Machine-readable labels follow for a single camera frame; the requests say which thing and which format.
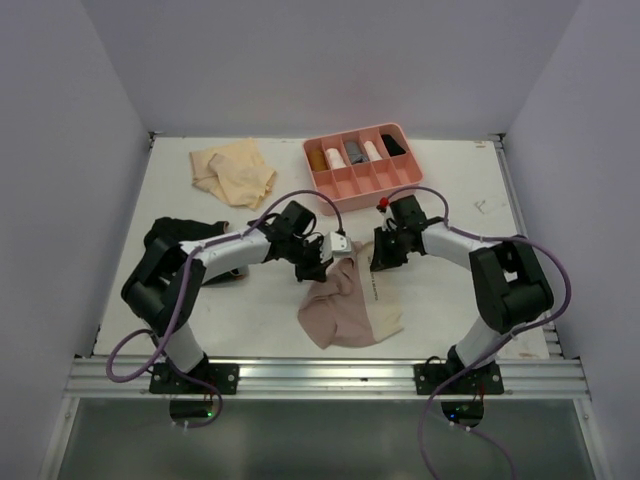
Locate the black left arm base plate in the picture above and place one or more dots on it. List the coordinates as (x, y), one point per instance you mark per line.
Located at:
(223, 377)

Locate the black rolled underwear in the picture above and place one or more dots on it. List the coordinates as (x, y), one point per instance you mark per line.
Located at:
(392, 146)

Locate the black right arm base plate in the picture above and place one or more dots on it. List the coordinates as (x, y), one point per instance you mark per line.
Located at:
(436, 374)

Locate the pink underwear cream waistband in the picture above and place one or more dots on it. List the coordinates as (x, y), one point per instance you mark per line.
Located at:
(354, 307)

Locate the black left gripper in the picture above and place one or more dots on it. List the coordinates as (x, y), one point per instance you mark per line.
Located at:
(316, 269)

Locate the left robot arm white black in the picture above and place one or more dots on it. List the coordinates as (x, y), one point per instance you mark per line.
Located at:
(182, 256)

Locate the aluminium table frame rail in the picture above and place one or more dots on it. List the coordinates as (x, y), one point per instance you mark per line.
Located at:
(253, 323)

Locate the beige underwear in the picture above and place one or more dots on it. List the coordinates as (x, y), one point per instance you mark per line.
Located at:
(235, 174)

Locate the black underwear orange trim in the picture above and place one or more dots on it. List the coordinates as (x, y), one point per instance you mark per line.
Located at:
(178, 230)

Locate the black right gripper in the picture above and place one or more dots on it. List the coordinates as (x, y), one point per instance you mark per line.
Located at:
(382, 257)

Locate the brown rolled underwear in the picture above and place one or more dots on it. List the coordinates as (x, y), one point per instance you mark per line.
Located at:
(317, 161)

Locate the grey rolled underwear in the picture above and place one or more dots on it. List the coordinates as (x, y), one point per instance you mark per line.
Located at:
(354, 153)

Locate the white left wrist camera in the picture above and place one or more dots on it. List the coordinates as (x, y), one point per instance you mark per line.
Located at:
(336, 246)

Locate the pink divided organizer tray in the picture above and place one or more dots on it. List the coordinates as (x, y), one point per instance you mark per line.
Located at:
(363, 185)

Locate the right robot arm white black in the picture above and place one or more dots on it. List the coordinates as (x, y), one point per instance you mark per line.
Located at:
(509, 284)

